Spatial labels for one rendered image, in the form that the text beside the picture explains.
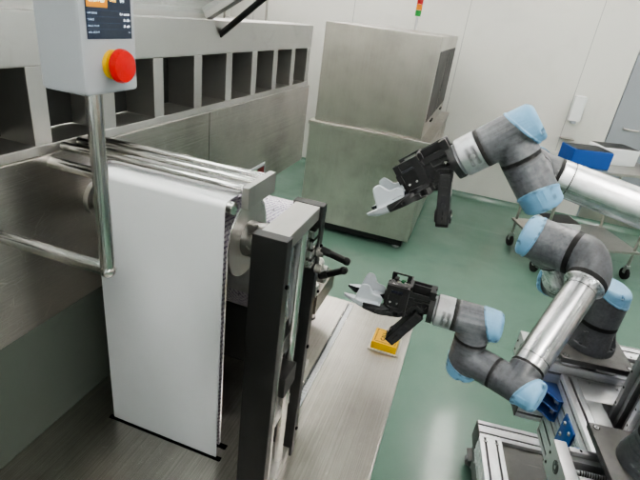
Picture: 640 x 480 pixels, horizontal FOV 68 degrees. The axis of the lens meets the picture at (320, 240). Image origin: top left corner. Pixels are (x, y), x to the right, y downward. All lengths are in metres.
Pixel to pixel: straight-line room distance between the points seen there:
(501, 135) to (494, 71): 4.53
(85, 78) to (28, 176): 0.43
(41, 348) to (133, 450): 0.26
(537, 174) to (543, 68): 4.54
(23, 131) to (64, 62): 0.42
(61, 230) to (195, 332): 0.30
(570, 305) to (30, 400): 1.14
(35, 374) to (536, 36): 5.09
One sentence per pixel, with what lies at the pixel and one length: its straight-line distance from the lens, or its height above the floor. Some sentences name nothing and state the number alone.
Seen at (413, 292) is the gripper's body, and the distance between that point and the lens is 1.12.
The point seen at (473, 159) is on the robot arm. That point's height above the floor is 1.49.
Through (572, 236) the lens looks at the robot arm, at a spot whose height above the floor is 1.28.
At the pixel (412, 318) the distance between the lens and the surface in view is 1.14.
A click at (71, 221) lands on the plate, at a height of 1.31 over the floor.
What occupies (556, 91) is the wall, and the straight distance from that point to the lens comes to 5.49.
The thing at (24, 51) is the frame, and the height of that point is 1.60.
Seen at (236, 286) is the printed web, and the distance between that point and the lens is 0.98.
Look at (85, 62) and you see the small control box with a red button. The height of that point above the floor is 1.64.
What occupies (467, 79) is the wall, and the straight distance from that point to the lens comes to 5.45.
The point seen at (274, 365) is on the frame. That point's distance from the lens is 0.70.
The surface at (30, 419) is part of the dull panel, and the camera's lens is 1.09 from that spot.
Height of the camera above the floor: 1.70
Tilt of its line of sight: 26 degrees down
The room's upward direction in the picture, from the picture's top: 8 degrees clockwise
